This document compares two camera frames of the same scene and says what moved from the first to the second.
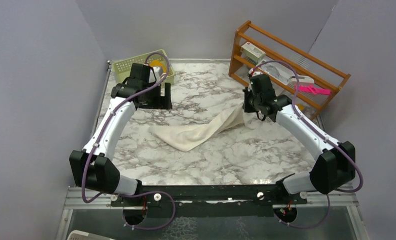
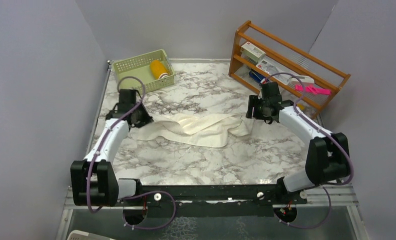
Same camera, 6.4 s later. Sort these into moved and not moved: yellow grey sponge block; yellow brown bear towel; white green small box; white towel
Moved: white towel
Not moved: yellow brown bear towel; yellow grey sponge block; white green small box
